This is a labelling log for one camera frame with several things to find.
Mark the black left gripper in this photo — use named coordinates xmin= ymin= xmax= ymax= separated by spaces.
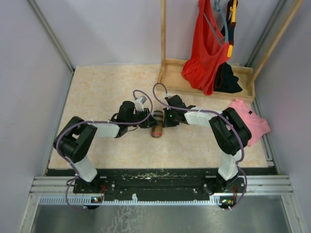
xmin=127 ymin=108 xmax=160 ymax=129

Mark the plaid brown glasses case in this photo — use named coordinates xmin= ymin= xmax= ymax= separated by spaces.
xmin=151 ymin=110 xmax=164 ymax=138

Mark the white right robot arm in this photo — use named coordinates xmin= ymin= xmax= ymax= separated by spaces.
xmin=163 ymin=95 xmax=252 ymax=192

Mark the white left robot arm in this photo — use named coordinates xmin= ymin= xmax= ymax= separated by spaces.
xmin=53 ymin=96 xmax=158 ymax=193

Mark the wooden clothes rack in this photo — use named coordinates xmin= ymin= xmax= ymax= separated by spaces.
xmin=154 ymin=0 xmax=302 ymax=103

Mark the black garment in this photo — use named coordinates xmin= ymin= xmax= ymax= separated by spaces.
xmin=213 ymin=63 xmax=242 ymax=94

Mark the red garment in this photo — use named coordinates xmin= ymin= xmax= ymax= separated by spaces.
xmin=181 ymin=0 xmax=229 ymax=96

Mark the pink folded shirt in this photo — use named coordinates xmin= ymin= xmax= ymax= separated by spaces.
xmin=228 ymin=99 xmax=271 ymax=147

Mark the blue-grey hanger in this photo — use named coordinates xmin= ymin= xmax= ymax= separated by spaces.
xmin=201 ymin=0 xmax=230 ymax=46

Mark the yellow black hanger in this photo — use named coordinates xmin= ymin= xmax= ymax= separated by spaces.
xmin=222 ymin=0 xmax=238 ymax=58

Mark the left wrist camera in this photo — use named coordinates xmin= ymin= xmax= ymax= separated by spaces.
xmin=134 ymin=96 xmax=147 ymax=112

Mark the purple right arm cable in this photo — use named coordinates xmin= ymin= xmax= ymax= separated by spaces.
xmin=152 ymin=83 xmax=248 ymax=211

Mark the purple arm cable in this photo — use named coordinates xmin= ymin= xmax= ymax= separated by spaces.
xmin=152 ymin=83 xmax=248 ymax=211
xmin=55 ymin=89 xmax=154 ymax=212

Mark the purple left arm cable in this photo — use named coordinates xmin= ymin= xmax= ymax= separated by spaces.
xmin=55 ymin=89 xmax=154 ymax=212

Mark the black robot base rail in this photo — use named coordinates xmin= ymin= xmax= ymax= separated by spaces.
xmin=32 ymin=167 xmax=289 ymax=205

